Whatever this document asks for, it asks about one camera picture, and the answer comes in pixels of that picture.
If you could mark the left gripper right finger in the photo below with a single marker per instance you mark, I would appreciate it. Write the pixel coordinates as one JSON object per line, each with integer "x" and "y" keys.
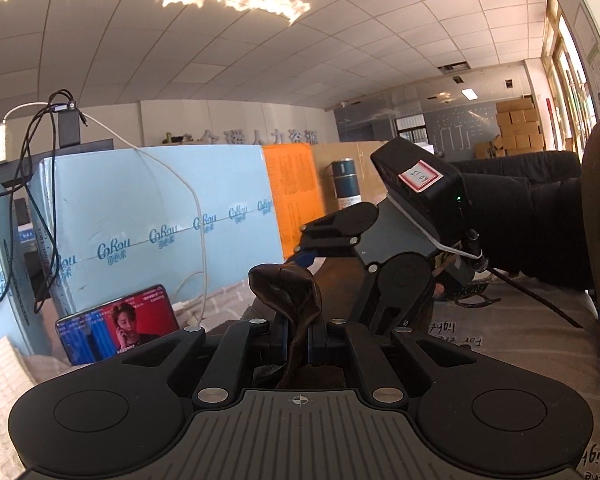
{"x": 353, "y": 348}

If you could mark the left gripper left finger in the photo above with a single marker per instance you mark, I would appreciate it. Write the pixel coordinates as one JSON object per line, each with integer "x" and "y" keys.
{"x": 250, "y": 355}

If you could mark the large brown cardboard box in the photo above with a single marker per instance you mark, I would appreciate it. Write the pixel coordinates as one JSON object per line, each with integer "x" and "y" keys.
{"x": 371, "y": 186}

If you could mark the dark blue thermos bottle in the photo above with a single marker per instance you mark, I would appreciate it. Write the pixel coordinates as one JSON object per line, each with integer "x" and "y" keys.
{"x": 345, "y": 181}

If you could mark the black leather sofa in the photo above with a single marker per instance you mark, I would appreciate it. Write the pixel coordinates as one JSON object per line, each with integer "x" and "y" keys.
{"x": 527, "y": 210}

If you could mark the orange printed board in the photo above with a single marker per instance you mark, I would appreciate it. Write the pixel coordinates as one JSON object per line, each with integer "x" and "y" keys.
{"x": 297, "y": 195}

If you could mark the smartphone showing video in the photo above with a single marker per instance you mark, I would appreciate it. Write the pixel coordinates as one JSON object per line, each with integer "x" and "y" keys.
{"x": 120, "y": 325}

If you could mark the stacked cardboard boxes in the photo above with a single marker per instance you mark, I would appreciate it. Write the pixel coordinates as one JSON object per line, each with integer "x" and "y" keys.
{"x": 519, "y": 130}

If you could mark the light blue foam board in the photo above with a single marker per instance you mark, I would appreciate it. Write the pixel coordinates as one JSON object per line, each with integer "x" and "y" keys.
{"x": 115, "y": 222}
{"x": 24, "y": 328}

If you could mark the white waffle blanket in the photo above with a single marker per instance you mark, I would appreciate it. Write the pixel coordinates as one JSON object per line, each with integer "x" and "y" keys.
{"x": 18, "y": 374}

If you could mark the black power adapter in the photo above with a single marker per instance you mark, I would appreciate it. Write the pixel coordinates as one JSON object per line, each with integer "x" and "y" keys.
{"x": 69, "y": 120}

